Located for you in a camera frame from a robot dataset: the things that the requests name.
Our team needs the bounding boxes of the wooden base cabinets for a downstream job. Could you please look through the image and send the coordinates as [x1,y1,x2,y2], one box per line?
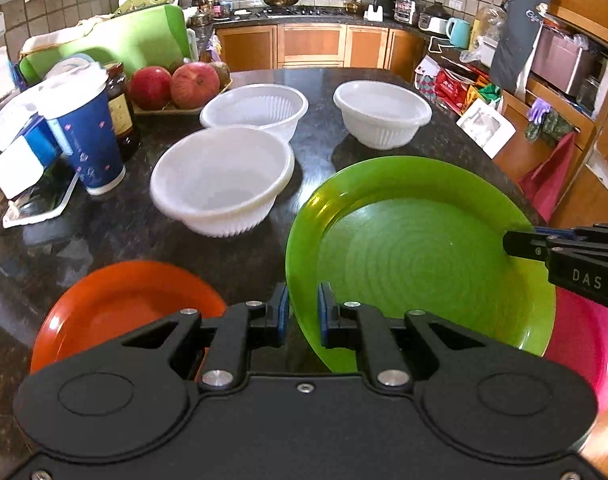
[215,22,427,81]

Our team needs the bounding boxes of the gas stove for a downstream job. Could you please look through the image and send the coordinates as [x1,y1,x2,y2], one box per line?
[260,6,345,19]

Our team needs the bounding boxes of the red hanging cloth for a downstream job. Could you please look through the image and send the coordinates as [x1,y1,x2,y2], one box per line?
[518,130,577,224]

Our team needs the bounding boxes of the dark jar red lid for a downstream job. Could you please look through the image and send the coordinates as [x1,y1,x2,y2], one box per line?
[103,62,142,162]

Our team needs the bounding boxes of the green cutting board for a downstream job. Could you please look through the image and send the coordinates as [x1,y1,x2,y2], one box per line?
[18,3,193,87]

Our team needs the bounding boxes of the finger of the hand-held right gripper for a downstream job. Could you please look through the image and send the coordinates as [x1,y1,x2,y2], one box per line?
[532,226,578,239]
[502,229,553,262]

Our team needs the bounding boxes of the teal kettle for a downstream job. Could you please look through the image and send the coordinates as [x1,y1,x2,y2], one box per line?
[445,17,472,50]

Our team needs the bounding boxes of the large clear plastic jar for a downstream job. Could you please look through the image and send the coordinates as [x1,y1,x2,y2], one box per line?
[470,5,507,54]

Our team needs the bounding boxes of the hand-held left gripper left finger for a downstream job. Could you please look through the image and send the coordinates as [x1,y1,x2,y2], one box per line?
[121,283,290,392]

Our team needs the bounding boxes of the clear plastic tray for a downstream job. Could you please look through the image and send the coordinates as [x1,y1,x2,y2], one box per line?
[2,170,80,229]

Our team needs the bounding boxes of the white ribbed plastic bowl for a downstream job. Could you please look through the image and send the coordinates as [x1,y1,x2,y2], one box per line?
[149,126,296,239]
[332,80,433,151]
[199,84,310,144]

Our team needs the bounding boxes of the pink plate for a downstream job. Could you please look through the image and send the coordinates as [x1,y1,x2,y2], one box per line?
[542,287,608,417]

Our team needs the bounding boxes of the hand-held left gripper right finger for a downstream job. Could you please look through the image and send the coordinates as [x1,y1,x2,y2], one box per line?
[317,282,485,392]

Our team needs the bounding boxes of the red snack bags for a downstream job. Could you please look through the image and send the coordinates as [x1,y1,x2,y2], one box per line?
[433,67,485,112]

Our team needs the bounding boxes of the pale red apple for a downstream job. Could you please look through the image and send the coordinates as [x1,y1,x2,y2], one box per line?
[170,61,221,110]

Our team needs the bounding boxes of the purple rubber glove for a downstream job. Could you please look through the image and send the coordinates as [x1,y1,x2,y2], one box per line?
[526,98,553,124]

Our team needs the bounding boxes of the yellow fruit tray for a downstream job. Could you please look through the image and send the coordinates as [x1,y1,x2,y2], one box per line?
[131,77,234,116]

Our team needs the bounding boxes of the white towel orange trim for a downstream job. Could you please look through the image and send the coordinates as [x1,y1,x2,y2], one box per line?
[21,14,116,57]

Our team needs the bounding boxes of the orange plate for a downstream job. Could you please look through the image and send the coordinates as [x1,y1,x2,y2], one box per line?
[29,260,229,376]

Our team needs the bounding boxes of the white window gift box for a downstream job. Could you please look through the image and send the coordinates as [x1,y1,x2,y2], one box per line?
[456,98,516,160]

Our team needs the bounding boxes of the green plate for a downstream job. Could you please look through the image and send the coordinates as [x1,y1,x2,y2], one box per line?
[286,156,557,374]

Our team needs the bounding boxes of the dark hanging apron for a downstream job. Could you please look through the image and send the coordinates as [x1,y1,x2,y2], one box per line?
[489,0,554,94]

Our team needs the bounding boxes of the silver oven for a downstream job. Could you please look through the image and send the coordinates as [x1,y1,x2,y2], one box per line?
[530,26,598,97]

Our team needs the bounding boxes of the blue paper cup white lid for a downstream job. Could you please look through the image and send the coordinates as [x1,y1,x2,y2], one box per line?
[36,64,128,197]

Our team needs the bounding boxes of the white blue carton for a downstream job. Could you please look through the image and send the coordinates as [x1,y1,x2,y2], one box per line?
[0,115,60,201]

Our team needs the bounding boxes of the dark red apple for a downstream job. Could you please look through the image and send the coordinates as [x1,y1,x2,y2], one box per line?
[128,65,173,111]

